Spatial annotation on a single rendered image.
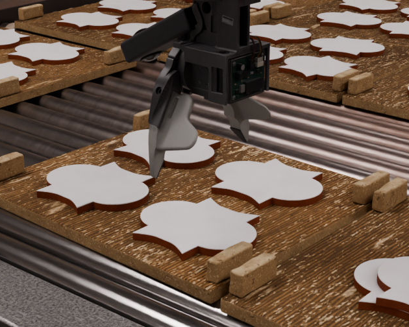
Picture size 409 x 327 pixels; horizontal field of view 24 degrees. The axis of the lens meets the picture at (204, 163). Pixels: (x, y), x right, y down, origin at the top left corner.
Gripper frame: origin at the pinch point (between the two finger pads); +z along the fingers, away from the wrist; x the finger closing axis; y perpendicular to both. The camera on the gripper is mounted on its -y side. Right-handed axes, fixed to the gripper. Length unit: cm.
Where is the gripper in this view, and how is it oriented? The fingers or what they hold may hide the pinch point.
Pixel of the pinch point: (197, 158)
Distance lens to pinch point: 105.2
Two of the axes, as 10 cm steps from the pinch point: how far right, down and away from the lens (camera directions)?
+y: 7.4, 2.5, -6.2
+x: 6.7, -2.7, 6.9
